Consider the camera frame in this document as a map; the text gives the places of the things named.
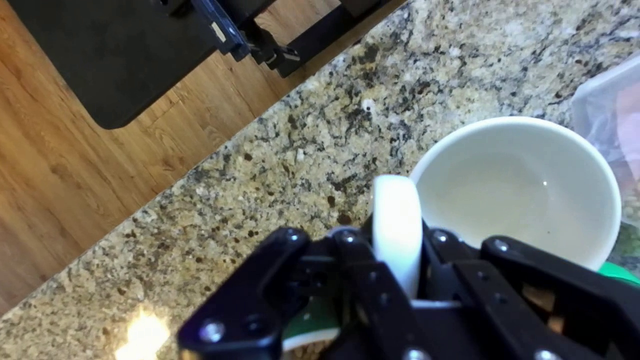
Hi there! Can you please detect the white ceramic bowl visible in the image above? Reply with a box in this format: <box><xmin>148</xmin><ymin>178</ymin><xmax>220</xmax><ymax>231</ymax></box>
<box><xmin>407</xmin><ymin>113</ymin><xmax>623</xmax><ymax>271</ymax></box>

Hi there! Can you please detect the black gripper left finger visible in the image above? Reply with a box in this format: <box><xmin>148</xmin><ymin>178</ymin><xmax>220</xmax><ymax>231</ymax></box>
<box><xmin>176</xmin><ymin>226</ymin><xmax>386</xmax><ymax>360</ymax></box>

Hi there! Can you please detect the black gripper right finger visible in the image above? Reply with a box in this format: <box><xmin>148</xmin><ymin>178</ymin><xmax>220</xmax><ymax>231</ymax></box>
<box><xmin>423</xmin><ymin>228</ymin><xmax>640</xmax><ymax>360</ymax></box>

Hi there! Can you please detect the clear bag of nuts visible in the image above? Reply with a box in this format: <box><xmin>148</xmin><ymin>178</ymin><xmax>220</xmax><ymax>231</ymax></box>
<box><xmin>567</xmin><ymin>55</ymin><xmax>640</xmax><ymax>195</ymax></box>

